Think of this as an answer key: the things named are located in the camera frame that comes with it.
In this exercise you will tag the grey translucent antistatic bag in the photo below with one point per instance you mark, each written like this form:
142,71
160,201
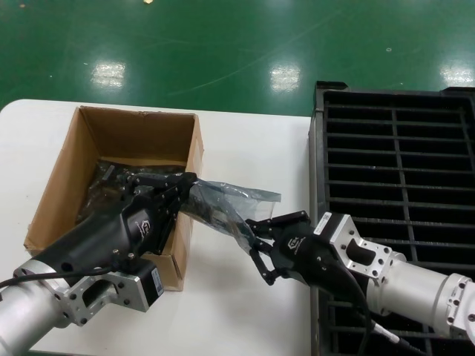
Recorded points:
259,198

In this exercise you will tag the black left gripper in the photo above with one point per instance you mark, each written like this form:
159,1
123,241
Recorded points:
104,237

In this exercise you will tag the black slotted container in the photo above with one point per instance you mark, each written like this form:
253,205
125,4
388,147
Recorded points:
315,167

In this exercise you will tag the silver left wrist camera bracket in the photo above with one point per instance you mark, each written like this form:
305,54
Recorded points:
111,293

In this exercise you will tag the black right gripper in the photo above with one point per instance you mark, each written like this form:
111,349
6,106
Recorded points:
304,256

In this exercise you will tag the brown cardboard box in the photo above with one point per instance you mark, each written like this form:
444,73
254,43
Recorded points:
141,133

